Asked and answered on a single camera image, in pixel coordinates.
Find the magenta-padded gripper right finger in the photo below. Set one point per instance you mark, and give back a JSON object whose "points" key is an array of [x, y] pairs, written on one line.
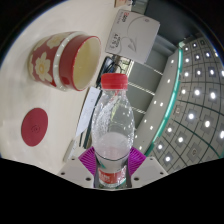
{"points": [[146, 170]]}

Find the flat round red coaster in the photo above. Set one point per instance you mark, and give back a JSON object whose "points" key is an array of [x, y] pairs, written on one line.
{"points": [[34, 127]]}

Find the red floral ceramic cup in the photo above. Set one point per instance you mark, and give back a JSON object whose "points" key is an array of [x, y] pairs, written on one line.
{"points": [[50, 61]]}

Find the large white cardboard box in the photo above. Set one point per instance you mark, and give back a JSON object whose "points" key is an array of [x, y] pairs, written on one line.
{"points": [[133, 35]]}

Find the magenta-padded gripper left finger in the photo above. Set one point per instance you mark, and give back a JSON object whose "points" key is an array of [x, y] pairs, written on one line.
{"points": [[76, 170]]}

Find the clear red-capped water bottle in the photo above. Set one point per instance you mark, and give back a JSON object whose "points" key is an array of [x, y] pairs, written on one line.
{"points": [[112, 133]]}

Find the group of ceiling lights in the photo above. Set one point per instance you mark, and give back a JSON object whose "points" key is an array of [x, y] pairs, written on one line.
{"points": [[197, 92]]}

